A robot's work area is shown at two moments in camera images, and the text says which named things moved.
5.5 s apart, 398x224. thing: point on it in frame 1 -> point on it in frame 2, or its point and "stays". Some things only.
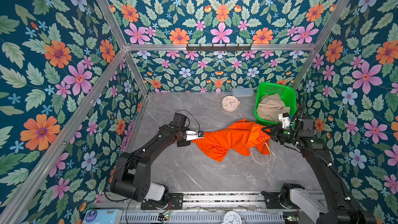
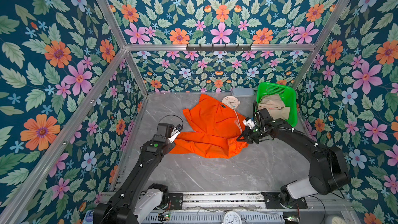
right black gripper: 276,128 -> 246,136
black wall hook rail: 218,48 stays
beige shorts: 270,107 stays
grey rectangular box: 243,92 stays
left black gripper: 182,143 -> 171,146
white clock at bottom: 231,217 stays
